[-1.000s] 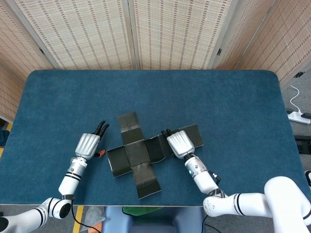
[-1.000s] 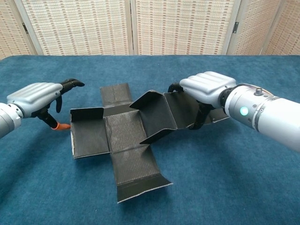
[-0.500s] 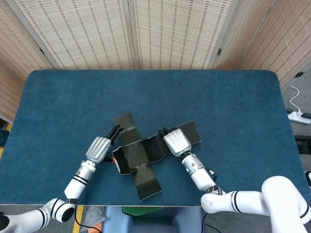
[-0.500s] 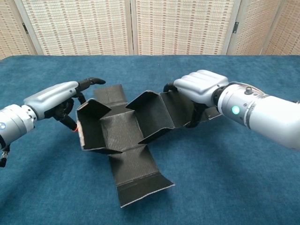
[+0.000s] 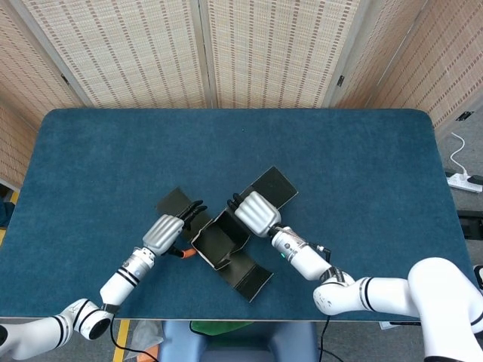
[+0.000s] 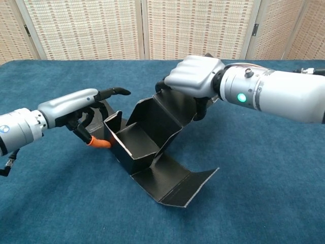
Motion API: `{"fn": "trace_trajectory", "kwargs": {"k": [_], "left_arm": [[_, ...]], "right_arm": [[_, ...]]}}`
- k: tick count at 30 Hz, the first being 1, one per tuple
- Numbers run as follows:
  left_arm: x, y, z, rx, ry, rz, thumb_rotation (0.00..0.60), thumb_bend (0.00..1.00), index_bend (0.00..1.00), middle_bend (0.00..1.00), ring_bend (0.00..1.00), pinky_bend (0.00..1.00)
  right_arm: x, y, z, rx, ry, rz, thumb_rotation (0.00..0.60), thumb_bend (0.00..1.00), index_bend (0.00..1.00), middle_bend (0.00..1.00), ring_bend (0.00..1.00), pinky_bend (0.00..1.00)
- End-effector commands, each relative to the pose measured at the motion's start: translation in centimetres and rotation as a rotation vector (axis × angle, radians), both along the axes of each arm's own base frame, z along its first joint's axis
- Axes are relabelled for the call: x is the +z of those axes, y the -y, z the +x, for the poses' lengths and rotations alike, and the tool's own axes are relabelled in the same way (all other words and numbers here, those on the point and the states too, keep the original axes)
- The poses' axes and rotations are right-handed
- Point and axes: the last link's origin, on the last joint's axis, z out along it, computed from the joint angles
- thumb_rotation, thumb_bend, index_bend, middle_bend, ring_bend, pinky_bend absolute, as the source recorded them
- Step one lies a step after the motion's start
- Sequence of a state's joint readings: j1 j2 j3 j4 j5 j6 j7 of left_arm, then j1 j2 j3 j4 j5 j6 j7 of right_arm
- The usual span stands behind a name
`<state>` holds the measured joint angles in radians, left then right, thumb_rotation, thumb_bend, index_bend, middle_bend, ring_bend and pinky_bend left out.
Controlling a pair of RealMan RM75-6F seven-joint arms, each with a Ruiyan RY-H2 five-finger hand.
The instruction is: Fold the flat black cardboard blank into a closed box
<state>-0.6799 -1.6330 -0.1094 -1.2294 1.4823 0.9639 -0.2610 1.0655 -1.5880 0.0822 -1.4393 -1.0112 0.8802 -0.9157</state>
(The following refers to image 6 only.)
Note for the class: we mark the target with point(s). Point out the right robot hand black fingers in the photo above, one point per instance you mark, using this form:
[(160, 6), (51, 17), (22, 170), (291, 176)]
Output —
[(193, 76)]

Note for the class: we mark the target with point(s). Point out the left robot hand orange thumb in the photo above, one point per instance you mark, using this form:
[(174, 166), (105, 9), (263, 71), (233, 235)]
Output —
[(68, 104)]

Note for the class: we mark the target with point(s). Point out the black cardboard box cutout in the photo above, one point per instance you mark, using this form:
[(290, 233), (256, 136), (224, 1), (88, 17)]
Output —
[(142, 142)]

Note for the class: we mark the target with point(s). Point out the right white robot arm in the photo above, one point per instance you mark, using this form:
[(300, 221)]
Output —
[(279, 94)]

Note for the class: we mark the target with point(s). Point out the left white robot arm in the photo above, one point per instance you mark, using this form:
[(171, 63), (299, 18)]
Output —
[(17, 129)]

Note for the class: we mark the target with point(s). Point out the woven bamboo screen panel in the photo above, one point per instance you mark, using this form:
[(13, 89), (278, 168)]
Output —
[(276, 33), (198, 25), (312, 38), (10, 38), (89, 30)]

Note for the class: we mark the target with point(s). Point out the black screen hinge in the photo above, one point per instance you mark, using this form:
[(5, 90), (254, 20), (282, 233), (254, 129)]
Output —
[(27, 30), (255, 28)]

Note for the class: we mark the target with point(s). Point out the blue felt table mat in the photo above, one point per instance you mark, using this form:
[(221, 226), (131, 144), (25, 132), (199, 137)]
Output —
[(76, 203)]

